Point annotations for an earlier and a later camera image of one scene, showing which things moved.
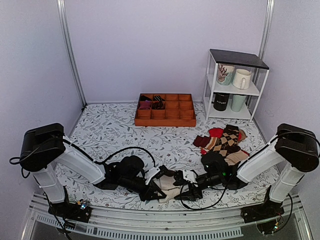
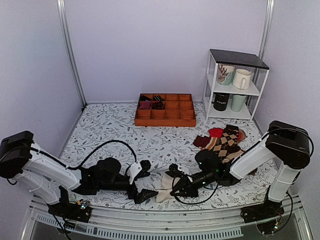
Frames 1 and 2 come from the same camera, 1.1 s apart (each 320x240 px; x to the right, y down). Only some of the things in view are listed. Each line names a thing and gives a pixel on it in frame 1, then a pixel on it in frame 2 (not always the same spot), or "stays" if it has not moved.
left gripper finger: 163,195 to 144,194
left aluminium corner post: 64,20 stays
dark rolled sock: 143,98 stays
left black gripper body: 151,189 to 132,194
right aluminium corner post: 267,24 stays
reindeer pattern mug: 225,74 stays
